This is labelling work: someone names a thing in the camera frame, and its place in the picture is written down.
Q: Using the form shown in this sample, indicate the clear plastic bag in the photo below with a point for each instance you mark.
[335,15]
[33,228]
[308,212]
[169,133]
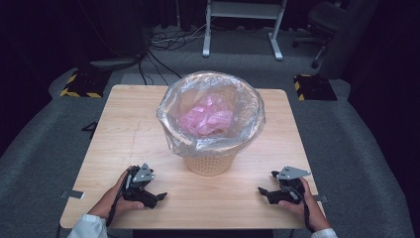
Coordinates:
[251,115]

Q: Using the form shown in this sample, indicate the pink plastic bag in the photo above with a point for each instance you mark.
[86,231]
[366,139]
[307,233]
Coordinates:
[206,119]

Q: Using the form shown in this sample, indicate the dark grey upright object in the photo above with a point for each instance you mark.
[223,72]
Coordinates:
[350,43]

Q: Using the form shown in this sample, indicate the person's left hand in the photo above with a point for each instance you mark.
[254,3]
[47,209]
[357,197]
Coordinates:
[110,201]

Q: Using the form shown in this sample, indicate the beige mesh basket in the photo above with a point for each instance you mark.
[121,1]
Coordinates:
[208,165]

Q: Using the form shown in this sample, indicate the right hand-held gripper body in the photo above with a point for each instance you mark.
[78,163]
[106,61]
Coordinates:
[290,173]

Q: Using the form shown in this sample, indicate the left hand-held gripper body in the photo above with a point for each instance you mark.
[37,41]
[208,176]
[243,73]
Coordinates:
[142,173]

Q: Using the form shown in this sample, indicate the dark round stand base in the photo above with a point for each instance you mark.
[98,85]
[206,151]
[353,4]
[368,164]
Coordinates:
[114,62]

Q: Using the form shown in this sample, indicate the grey metal bracket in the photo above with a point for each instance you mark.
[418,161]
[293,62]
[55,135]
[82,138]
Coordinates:
[322,198]
[72,194]

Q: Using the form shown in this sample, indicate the person's right hand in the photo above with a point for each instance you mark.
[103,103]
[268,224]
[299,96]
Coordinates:
[313,211]

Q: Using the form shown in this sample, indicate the white metal desk frame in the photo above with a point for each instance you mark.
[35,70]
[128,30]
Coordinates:
[242,10]

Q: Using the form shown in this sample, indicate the black yellow striped base plate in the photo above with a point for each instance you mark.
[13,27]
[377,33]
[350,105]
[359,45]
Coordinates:
[85,84]
[315,87]

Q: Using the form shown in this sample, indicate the black office chair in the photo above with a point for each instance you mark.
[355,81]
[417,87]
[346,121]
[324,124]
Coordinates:
[325,16]

